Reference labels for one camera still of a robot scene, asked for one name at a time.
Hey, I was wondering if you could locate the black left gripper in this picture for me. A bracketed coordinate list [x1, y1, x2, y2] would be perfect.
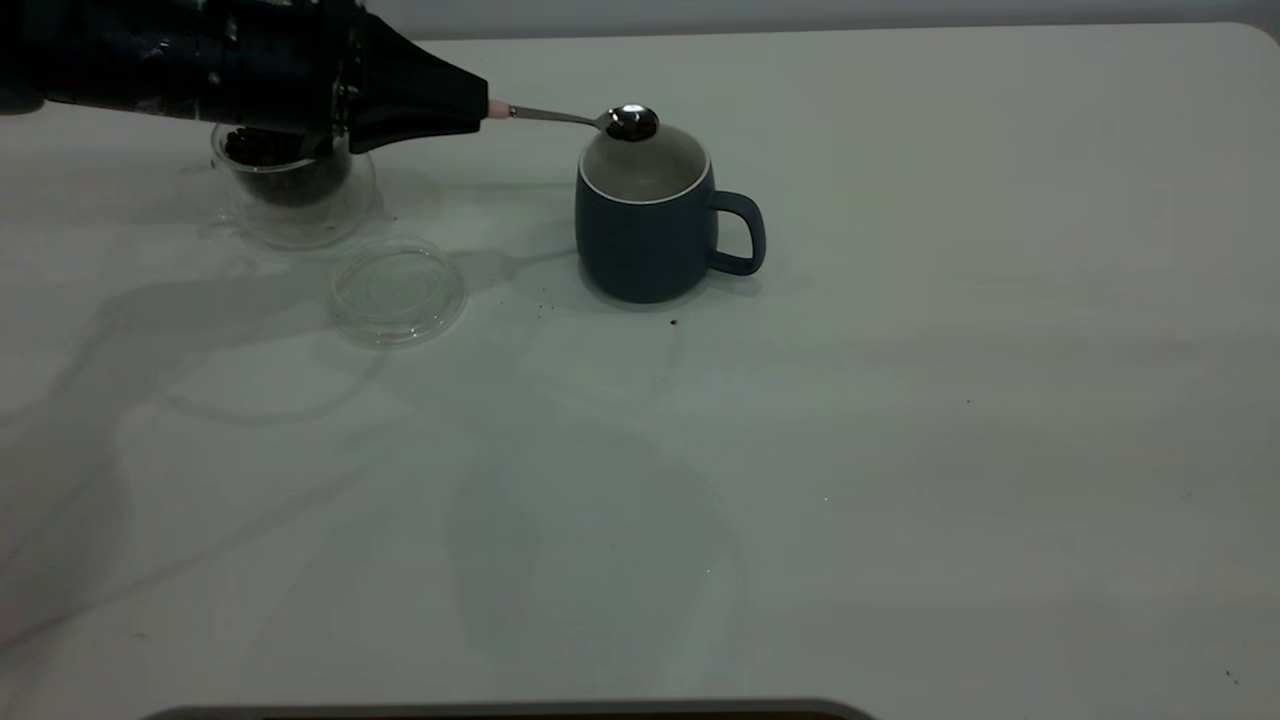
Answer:
[203, 0, 490, 156]

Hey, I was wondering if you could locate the metal spoon with pink handle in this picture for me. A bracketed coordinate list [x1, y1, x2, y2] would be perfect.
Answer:
[488, 100, 661, 143]

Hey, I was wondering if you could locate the dark blue-grey ceramic mug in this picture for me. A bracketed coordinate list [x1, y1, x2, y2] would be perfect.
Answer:
[575, 123, 768, 305]

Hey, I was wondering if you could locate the dark coffee beans pile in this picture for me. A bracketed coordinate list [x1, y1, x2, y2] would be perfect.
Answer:
[225, 128, 347, 206]

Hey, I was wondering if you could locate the clear round glass lid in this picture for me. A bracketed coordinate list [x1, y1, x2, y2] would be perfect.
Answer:
[330, 238, 468, 349]

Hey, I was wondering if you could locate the clear double-wall glass cup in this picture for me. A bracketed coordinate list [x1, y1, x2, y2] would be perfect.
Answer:
[180, 122, 378, 251]

